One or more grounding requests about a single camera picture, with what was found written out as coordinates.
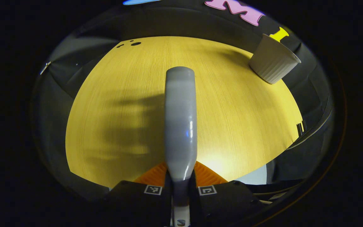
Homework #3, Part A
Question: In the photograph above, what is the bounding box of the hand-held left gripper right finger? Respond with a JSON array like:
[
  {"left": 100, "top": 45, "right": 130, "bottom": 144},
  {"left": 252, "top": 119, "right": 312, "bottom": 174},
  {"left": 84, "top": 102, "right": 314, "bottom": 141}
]
[{"left": 189, "top": 161, "right": 265, "bottom": 227}]

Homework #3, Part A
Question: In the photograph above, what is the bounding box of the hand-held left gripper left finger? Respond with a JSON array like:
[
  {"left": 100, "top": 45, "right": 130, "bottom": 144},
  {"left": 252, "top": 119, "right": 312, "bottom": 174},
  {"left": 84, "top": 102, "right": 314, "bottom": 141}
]
[{"left": 103, "top": 162, "right": 173, "bottom": 227}]

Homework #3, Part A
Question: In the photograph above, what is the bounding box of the small grey broom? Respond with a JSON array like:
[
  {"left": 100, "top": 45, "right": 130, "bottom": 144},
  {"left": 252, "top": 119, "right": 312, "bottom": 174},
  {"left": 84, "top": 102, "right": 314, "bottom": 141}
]
[{"left": 164, "top": 66, "right": 198, "bottom": 227}]

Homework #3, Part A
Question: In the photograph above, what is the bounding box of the white ribbed garbage bin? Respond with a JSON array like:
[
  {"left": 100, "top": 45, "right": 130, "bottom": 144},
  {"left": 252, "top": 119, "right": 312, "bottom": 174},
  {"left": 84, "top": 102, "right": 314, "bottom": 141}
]
[{"left": 249, "top": 34, "right": 302, "bottom": 84}]

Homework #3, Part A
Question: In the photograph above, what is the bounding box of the wooden desktop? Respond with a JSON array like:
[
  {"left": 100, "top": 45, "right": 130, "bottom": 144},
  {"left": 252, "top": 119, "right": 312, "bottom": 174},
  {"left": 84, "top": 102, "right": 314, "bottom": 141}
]
[{"left": 66, "top": 36, "right": 303, "bottom": 189}]

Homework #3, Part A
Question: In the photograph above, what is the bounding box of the black backdrop cloth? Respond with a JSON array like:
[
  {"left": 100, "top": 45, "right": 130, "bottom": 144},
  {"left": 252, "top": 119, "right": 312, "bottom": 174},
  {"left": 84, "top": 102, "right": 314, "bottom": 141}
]
[{"left": 32, "top": 0, "right": 335, "bottom": 202}]

